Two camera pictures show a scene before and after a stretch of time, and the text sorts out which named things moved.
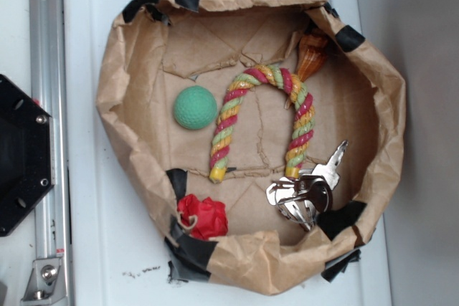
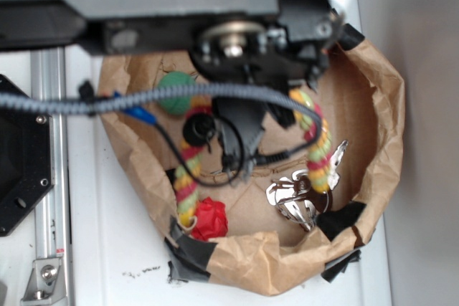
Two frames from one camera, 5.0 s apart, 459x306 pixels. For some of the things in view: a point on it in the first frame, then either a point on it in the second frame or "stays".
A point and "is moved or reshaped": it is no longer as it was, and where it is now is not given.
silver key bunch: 310,192 stays
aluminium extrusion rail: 47,31 stays
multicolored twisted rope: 304,119 is moved or reshaped
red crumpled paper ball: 211,216 stays
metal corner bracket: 46,283 stays
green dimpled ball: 196,107 to 178,106
